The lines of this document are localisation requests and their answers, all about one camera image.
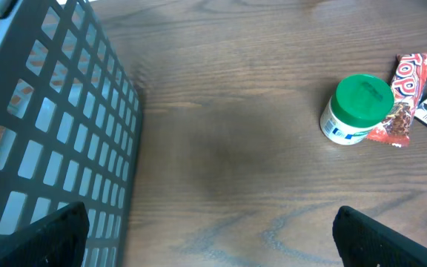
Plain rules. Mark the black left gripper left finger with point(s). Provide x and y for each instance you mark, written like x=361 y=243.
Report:
x=59 y=239

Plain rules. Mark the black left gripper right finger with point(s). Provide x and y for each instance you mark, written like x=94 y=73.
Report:
x=362 y=241

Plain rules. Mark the green lid jar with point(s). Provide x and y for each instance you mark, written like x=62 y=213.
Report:
x=359 y=103

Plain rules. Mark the red snack wrapper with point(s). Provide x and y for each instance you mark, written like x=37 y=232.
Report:
x=407 y=86

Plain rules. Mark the grey plastic basket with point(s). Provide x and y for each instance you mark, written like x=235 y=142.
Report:
x=70 y=122

